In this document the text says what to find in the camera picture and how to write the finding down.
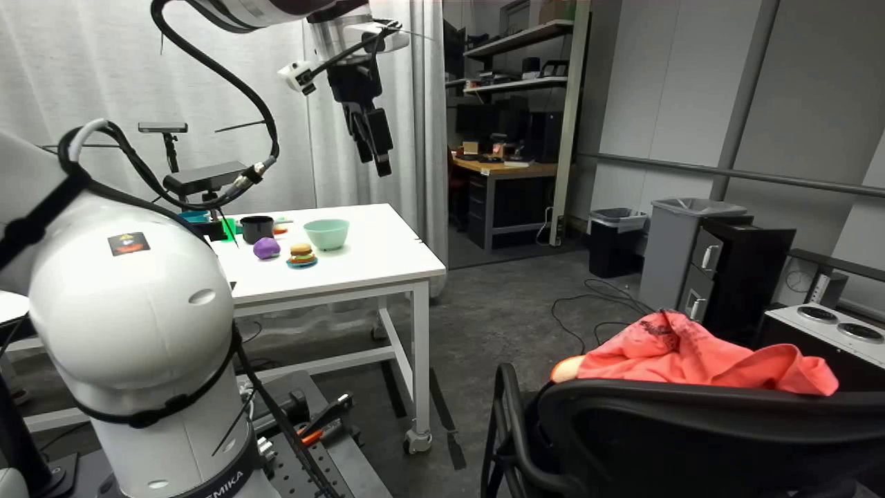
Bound black mesh office chair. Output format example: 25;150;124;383
480;365;885;498

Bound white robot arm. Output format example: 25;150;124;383
2;0;400;498

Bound white table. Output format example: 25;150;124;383
17;203;450;456

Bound toy burger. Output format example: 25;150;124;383
288;243;319;268

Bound peach printed shirt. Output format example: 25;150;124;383
577;311;841;399

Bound black cup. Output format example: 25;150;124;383
240;217;274;243

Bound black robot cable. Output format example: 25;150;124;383
52;0;283;217

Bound wooden desk with shelves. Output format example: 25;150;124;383
447;0;591;252

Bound black drawer cabinet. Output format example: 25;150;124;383
677;219;794;347

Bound mint green bowl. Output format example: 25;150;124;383
305;219;349;252

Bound black small trash bin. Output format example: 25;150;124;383
590;207;648;276

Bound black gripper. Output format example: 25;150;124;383
328;59;392;178

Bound grey wall rail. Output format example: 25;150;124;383
591;152;885;203

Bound white toy stove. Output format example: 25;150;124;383
757;305;885;389

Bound purple toy fruit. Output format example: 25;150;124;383
251;239;279;261

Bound black camera on stand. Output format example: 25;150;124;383
137;121;189;175

